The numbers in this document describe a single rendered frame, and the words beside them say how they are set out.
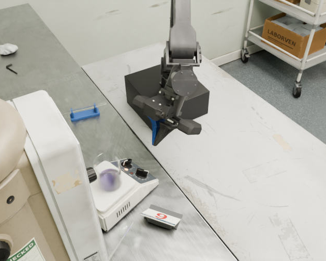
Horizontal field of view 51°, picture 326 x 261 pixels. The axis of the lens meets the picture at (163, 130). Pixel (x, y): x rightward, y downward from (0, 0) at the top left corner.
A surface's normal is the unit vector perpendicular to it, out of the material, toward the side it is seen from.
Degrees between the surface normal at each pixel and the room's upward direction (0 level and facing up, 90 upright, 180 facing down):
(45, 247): 90
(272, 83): 0
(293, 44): 92
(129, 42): 90
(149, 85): 5
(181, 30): 29
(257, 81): 0
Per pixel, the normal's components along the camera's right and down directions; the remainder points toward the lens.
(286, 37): -0.82, 0.41
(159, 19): 0.52, 0.57
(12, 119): 0.49, -0.75
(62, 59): -0.02, -0.74
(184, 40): 0.04, -0.32
